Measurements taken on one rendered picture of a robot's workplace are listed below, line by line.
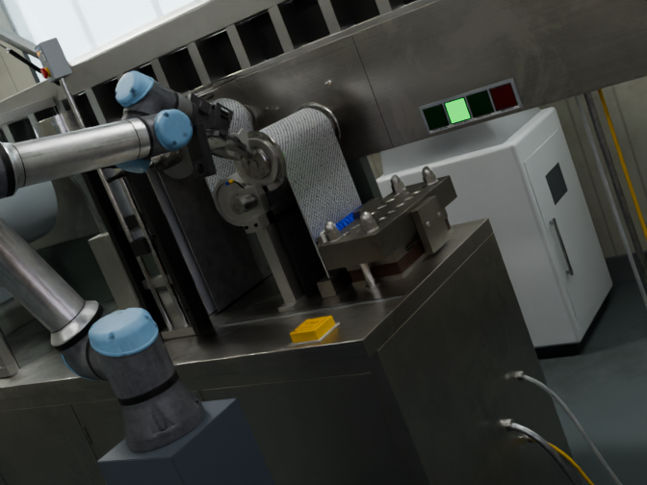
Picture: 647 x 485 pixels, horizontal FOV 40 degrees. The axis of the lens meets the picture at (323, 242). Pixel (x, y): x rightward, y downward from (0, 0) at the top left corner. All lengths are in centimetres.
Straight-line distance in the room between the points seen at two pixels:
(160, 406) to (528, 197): 201
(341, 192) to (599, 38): 69
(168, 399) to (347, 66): 101
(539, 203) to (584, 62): 140
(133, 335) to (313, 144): 76
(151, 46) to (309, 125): 66
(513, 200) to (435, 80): 126
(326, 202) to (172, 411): 73
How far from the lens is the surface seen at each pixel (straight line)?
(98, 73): 281
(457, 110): 215
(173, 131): 167
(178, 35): 256
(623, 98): 389
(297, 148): 209
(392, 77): 221
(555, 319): 349
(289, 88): 237
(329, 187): 216
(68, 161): 160
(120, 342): 160
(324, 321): 184
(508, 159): 330
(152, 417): 163
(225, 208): 218
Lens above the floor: 145
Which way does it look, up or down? 12 degrees down
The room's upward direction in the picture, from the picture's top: 22 degrees counter-clockwise
